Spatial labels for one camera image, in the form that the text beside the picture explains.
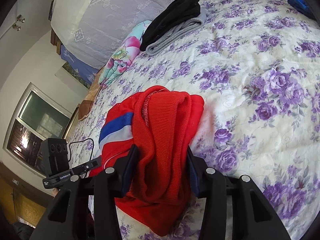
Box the red track pants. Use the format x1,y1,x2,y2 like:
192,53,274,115
89,86,204,237

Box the brown blanket at bedside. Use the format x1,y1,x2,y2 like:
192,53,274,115
78,69,103,121

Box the floral teal pink quilt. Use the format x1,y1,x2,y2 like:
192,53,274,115
99,20,151,87

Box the black camera box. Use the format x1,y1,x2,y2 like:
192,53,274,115
39,138,69,177

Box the black cable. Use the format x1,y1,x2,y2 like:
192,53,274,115
68,138,95,165

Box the purple floral bedspread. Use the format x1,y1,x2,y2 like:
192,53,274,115
71,0,319,239

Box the white lace covered bedding pile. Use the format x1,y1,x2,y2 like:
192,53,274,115
51,0,173,69

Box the black folded garment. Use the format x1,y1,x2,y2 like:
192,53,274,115
140,0,201,51

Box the grey folded garment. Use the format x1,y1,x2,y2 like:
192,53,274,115
145,6,207,56

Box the blue folded garment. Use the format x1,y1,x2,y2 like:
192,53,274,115
287,0,315,19

